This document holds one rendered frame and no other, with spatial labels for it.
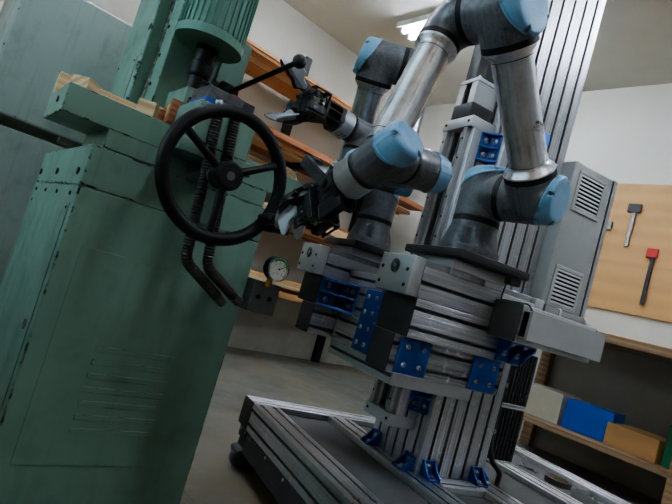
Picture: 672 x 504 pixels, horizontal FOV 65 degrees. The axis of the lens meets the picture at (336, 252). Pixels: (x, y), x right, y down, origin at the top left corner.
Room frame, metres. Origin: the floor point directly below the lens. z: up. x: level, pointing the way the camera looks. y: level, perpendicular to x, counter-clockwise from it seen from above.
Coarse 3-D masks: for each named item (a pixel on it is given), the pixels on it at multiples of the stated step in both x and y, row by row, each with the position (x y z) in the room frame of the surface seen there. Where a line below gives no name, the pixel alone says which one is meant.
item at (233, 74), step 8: (248, 48) 1.59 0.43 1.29; (248, 56) 1.60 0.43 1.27; (224, 64) 1.56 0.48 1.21; (232, 64) 1.57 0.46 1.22; (240, 64) 1.59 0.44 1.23; (224, 72) 1.56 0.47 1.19; (232, 72) 1.58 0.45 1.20; (240, 72) 1.59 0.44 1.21; (216, 80) 1.55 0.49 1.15; (224, 80) 1.57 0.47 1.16; (232, 80) 1.58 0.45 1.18; (240, 80) 1.60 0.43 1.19
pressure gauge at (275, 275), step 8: (272, 256) 1.34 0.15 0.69; (264, 264) 1.33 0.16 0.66; (272, 264) 1.32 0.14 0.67; (280, 264) 1.33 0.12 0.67; (288, 264) 1.34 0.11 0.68; (264, 272) 1.33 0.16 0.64; (272, 272) 1.32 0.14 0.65; (280, 272) 1.33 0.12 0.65; (288, 272) 1.34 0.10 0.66; (272, 280) 1.35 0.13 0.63; (280, 280) 1.33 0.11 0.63
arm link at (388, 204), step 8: (376, 192) 1.71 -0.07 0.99; (384, 192) 1.71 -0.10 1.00; (360, 200) 1.71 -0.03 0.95; (368, 200) 1.71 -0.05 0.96; (376, 200) 1.71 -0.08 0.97; (384, 200) 1.71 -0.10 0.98; (392, 200) 1.72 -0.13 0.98; (360, 208) 1.73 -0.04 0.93; (368, 208) 1.72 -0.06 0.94; (376, 208) 1.71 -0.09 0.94; (384, 208) 1.71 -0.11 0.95; (392, 208) 1.72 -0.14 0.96; (384, 216) 1.71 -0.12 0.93; (392, 216) 1.74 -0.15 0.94
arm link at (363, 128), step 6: (360, 120) 1.42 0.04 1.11; (360, 126) 1.41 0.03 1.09; (366, 126) 1.43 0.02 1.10; (372, 126) 1.45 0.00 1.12; (354, 132) 1.41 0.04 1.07; (360, 132) 1.42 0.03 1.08; (366, 132) 1.43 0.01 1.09; (348, 138) 1.42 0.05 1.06; (354, 138) 1.42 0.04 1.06; (360, 138) 1.43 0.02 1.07; (354, 144) 1.43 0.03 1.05; (360, 144) 1.43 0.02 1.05
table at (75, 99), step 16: (64, 96) 1.04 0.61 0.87; (80, 96) 1.05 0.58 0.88; (96, 96) 1.07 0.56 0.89; (48, 112) 1.16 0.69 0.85; (64, 112) 1.06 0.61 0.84; (80, 112) 1.06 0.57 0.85; (96, 112) 1.08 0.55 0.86; (112, 112) 1.09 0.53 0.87; (128, 112) 1.11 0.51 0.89; (80, 128) 1.20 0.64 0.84; (96, 128) 1.14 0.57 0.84; (112, 128) 1.10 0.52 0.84; (128, 128) 1.12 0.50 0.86; (144, 128) 1.14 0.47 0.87; (160, 128) 1.16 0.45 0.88; (192, 144) 1.11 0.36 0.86; (192, 160) 1.19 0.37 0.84; (240, 160) 1.18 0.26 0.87; (256, 176) 1.32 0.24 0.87; (272, 176) 1.34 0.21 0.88; (288, 192) 1.38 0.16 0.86
